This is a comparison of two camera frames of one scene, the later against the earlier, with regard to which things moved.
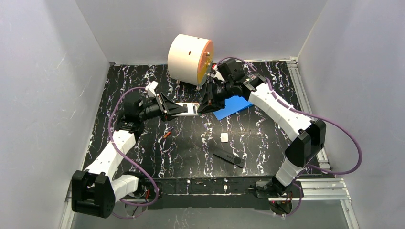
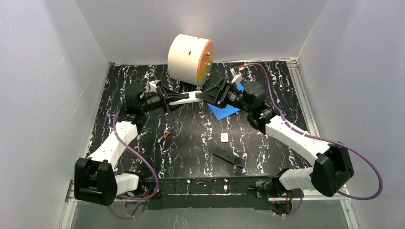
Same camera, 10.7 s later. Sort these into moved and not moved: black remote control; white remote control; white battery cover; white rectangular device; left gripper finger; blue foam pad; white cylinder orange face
Moved: left gripper finger; white rectangular device; white remote control
Not moved: blue foam pad; white battery cover; black remote control; white cylinder orange face
